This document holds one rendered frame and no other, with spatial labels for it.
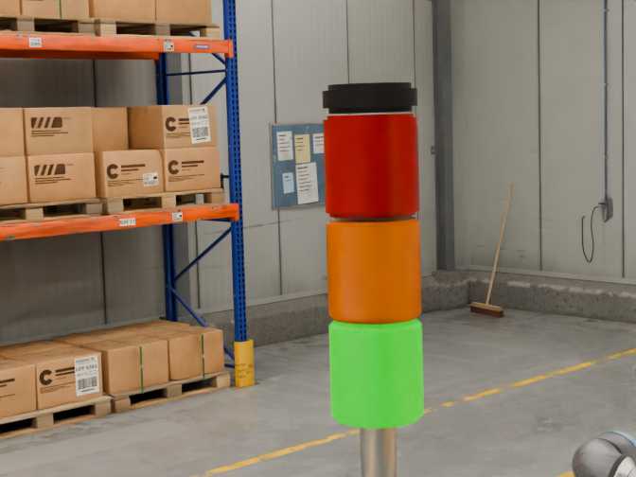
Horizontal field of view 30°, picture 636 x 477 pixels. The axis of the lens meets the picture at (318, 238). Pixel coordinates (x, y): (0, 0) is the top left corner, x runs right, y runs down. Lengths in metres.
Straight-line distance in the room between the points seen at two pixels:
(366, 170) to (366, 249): 0.04
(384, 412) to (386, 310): 0.05
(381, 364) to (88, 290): 10.51
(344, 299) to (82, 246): 10.44
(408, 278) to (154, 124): 9.41
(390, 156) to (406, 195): 0.02
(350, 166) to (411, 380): 0.12
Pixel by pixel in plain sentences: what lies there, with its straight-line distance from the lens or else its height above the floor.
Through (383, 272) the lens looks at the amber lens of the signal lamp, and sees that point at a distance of 0.61.
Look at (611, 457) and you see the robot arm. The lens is 2.73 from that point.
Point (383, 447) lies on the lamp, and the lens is 0.64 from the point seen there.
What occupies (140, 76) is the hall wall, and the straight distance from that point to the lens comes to 11.40.
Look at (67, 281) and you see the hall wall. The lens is 10.98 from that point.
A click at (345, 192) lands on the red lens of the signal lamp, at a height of 2.28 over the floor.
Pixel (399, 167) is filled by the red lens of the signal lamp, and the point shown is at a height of 2.30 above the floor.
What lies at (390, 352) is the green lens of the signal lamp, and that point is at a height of 2.20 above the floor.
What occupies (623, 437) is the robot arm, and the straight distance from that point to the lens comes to 2.89.
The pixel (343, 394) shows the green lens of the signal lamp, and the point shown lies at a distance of 0.63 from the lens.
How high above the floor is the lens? 2.32
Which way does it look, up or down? 6 degrees down
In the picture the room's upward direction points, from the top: 2 degrees counter-clockwise
